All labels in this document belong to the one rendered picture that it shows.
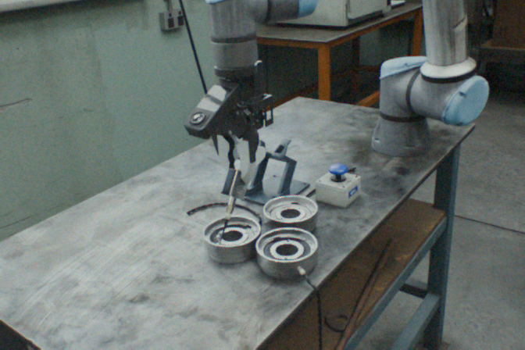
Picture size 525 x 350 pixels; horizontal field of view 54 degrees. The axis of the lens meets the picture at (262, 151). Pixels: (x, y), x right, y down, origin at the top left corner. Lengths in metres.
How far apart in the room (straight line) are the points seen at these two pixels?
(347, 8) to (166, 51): 1.05
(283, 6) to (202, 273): 0.47
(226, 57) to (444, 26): 0.50
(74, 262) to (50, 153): 1.55
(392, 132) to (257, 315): 0.67
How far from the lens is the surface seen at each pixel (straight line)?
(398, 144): 1.32
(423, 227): 1.52
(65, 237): 1.11
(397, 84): 1.28
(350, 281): 1.30
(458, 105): 1.18
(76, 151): 2.61
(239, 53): 0.83
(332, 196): 1.08
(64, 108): 2.53
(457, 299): 2.19
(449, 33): 1.16
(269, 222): 0.98
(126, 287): 0.92
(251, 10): 0.83
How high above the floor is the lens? 1.33
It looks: 23 degrees down
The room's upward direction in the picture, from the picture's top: 4 degrees counter-clockwise
